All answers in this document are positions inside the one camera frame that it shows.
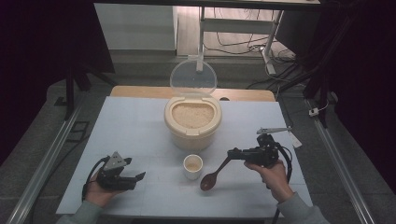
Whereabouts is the brown wooden spoon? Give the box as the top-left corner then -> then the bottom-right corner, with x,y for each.
199,155 -> 233,192

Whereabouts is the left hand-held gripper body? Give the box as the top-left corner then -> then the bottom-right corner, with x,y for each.
95,151 -> 138,191

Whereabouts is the white table mat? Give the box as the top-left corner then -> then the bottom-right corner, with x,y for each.
55,95 -> 314,218

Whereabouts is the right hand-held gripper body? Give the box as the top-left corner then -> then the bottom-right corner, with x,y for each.
241,126 -> 292,168

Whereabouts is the aluminium rail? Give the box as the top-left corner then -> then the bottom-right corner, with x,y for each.
306,99 -> 376,224
6,92 -> 87,224

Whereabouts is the clear plastic container lid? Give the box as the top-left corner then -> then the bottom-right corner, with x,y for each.
169,55 -> 219,96

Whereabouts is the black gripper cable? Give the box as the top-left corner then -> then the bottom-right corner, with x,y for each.
81,155 -> 110,203
265,142 -> 294,224

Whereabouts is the uncooked rice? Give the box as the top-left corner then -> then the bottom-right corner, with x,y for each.
171,102 -> 216,130

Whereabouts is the person's right hand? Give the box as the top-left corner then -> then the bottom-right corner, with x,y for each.
244,160 -> 295,204

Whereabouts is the small rice portion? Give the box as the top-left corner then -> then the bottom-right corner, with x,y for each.
186,161 -> 201,173

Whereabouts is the white cabinet panel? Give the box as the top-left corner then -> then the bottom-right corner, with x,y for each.
93,3 -> 178,51

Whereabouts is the black stand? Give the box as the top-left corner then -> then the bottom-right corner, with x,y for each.
54,63 -> 118,120
303,71 -> 332,129

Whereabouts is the beige rice container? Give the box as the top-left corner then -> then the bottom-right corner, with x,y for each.
163,95 -> 223,152

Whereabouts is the dark curtain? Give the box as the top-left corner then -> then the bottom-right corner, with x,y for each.
275,0 -> 396,188
0,0 -> 116,166

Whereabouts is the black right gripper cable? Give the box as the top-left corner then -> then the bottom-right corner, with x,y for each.
265,142 -> 294,224

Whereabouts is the white metal desk frame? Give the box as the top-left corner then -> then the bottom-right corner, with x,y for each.
195,6 -> 286,76

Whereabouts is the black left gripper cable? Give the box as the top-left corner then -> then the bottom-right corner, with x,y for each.
81,155 -> 110,203

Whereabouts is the person's left hand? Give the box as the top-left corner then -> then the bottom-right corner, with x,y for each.
84,177 -> 126,209

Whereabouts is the white paper tag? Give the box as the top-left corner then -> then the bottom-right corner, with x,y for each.
288,131 -> 303,148

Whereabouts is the white cup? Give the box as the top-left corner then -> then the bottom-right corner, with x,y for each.
182,153 -> 205,181

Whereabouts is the tangle of black floor cables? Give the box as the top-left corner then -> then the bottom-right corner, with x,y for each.
204,7 -> 307,91

